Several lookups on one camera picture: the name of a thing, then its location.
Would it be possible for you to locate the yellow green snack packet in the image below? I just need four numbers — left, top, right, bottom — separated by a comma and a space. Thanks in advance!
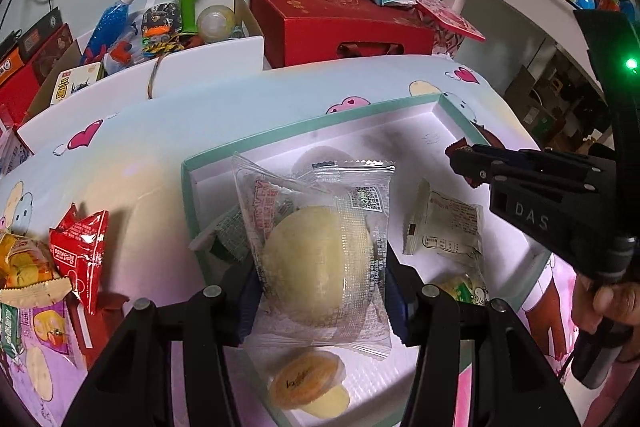
435, 272, 489, 306

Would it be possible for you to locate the clear-wrapped yellow round pastry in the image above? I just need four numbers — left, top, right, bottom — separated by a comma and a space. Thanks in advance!
233, 155, 395, 360

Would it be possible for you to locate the orange jelly cup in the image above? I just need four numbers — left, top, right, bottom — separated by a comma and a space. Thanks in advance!
269, 350, 350, 419

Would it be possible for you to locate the dark red snack box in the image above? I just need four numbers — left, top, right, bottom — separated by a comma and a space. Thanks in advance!
66, 291, 128, 369

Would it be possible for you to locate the green long snack packet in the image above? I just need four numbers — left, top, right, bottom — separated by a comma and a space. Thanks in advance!
0, 303, 24, 359

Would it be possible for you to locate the person right hand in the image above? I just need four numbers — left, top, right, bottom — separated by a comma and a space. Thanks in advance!
572, 274, 640, 363

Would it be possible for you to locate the white small snack packet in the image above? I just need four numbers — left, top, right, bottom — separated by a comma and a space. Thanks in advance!
402, 179, 484, 265

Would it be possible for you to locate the teal rimmed white tray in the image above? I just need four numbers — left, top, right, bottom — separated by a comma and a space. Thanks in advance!
181, 94, 549, 426

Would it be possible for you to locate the pink swiss roll packet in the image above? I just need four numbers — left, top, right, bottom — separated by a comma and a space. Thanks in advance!
18, 300, 87, 369

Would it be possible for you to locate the cream lemon cake packet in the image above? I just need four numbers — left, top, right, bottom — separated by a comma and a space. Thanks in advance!
0, 274, 72, 309

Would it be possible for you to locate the red patterned paper bag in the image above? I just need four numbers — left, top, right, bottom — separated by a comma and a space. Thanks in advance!
414, 0, 486, 58

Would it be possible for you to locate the red triangular snack packet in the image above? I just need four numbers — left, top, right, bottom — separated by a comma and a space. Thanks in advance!
49, 204, 110, 314

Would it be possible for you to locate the orange transparent snack bag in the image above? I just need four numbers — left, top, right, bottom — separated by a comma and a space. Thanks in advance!
1, 231, 55, 288

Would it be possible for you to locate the green foil snack packet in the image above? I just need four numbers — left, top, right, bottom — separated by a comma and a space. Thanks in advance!
189, 206, 250, 263

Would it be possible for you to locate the pink cartoon tablecloth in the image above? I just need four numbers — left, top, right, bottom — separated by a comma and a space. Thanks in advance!
0, 53, 582, 427

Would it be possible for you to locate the large red gift box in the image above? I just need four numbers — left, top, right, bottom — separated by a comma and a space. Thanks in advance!
250, 0, 435, 68

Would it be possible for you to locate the white cardboard box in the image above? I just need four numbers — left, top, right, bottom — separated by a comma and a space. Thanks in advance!
17, 0, 265, 153

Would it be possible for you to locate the clear round ball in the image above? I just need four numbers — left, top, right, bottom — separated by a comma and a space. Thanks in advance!
196, 4, 235, 43

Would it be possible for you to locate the yellow white card box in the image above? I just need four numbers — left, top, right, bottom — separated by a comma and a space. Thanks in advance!
50, 62, 104, 106

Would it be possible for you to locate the red box stack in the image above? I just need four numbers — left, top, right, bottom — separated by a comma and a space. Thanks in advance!
1, 8, 75, 124

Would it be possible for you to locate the colourful toy bundle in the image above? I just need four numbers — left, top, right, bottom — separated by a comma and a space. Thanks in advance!
141, 1, 182, 58

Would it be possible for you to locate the blue beads bottle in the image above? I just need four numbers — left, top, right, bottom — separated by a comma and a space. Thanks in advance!
80, 0, 134, 65

